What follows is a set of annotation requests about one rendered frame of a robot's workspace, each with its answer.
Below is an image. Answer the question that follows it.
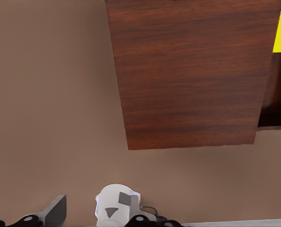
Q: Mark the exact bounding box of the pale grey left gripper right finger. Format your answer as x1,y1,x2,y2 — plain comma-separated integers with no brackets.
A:
95,183,157,227

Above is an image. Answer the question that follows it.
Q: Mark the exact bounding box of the silver frame bar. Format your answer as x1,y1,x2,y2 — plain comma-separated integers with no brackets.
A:
182,218,281,227

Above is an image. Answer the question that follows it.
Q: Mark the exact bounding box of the dark brown wooden box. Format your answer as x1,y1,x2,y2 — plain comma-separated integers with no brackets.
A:
105,0,281,150

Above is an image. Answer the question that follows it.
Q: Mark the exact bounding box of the thin black cable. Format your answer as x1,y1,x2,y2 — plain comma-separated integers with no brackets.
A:
141,206,167,219

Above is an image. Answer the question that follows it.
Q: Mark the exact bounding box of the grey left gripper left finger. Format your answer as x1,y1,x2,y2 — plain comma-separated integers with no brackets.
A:
10,194,67,227

